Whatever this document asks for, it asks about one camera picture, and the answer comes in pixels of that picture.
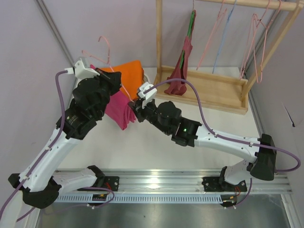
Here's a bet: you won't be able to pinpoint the pink trousers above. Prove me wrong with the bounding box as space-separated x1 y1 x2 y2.
105 91 137 130

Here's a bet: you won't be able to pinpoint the pink wire hanger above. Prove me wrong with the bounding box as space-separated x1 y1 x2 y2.
196 0 227 70
252 0 282 84
239 0 271 79
81 36 132 102

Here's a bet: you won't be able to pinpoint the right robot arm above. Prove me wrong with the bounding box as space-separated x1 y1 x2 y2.
128 99 276 192

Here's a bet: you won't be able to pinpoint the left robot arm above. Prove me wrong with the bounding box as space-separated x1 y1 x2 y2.
9 68 122 209

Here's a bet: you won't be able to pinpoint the green plastic hanger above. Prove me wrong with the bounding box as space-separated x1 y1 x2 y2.
180 1 196 68

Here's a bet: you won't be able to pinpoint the orange folded cloth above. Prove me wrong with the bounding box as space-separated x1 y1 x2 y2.
113 60 143 99

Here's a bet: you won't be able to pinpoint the maroon tank top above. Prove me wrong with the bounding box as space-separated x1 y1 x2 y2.
164 36 193 95

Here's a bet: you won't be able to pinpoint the wooden clothes rack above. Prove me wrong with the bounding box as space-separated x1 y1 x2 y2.
154 0 304 115

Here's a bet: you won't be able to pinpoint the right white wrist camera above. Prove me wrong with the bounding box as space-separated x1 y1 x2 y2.
137 82 157 108

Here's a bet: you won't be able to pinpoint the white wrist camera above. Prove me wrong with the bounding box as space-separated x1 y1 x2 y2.
137 82 157 108
65 57 100 80

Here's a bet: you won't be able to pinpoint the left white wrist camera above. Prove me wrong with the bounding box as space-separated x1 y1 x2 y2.
65 57 100 80

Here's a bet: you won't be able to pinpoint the aluminium mounting rail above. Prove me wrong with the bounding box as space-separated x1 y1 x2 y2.
103 169 293 195

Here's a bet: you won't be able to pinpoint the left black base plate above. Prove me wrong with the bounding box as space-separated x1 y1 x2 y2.
93 176 120 191

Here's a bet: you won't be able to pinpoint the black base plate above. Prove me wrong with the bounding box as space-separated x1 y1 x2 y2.
201 176 247 192
93 176 120 191

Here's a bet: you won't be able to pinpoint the white slotted cable duct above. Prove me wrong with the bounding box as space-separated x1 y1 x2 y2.
56 193 236 204

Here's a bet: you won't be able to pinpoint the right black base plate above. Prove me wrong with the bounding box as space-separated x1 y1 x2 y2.
201 176 247 192

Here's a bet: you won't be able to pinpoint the blue wire hanger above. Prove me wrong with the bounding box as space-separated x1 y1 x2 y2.
212 0 237 73

